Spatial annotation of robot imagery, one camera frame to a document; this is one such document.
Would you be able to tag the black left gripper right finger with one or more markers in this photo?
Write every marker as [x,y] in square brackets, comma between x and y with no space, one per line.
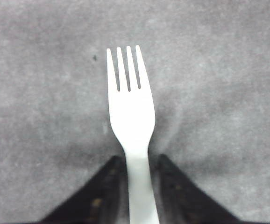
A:
[184,202]

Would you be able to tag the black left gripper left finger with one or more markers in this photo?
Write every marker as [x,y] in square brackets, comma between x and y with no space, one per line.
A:
[97,202]

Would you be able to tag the white plastic fork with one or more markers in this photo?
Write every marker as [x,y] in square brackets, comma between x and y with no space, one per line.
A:
[132,119]

